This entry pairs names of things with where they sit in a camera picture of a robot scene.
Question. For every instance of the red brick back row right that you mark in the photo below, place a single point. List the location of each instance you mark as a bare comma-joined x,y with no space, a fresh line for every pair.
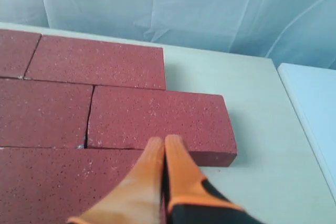
65,59

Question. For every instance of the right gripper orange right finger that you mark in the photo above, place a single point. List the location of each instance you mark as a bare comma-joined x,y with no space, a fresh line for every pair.
191,198

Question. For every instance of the red brick back row left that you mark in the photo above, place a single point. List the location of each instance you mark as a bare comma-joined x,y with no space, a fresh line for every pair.
17,49

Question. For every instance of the white board beside table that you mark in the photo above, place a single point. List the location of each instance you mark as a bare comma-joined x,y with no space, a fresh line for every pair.
312,94

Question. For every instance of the red brick third row right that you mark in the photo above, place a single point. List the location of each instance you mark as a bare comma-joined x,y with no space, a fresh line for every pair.
45,185

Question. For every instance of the white backdrop sheet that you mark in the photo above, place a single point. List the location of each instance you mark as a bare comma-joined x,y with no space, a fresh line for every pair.
292,31

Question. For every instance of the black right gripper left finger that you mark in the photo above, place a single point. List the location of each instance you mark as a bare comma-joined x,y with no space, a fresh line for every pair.
137,199

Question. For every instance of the red brick second row right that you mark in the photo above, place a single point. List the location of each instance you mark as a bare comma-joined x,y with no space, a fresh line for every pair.
125,118

